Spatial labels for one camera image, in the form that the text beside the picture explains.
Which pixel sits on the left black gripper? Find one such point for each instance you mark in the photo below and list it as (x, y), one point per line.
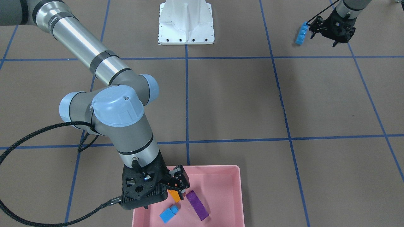
(328, 26)

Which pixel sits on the orange block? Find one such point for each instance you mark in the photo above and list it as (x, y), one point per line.
(175, 195)

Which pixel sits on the purple block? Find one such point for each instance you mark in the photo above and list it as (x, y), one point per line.
(197, 205)

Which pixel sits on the brown paper table mat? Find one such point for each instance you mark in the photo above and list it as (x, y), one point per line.
(316, 130)

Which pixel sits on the long blue block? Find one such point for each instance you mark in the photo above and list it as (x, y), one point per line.
(301, 35)

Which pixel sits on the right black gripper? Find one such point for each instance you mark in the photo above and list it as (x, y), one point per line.
(163, 174)

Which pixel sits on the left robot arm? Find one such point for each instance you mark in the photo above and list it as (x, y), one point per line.
(353, 7)

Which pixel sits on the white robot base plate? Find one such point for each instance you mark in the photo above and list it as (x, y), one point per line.
(185, 22)

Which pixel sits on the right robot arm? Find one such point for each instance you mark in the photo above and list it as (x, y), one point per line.
(37, 72)

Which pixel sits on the pink plastic box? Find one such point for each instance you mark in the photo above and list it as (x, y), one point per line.
(218, 187)

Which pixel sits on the small blue block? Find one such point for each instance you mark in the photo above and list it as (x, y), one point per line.
(169, 213)

